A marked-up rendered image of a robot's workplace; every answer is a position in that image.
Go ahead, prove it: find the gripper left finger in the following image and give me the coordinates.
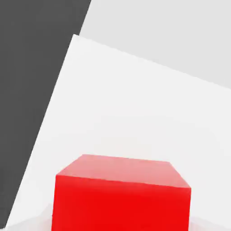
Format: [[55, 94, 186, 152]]
[[4, 203, 53, 231]]

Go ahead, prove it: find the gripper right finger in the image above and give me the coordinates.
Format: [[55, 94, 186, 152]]
[[188, 216, 231, 231]]

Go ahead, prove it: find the small red cube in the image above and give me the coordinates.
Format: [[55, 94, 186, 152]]
[[51, 154, 192, 231]]

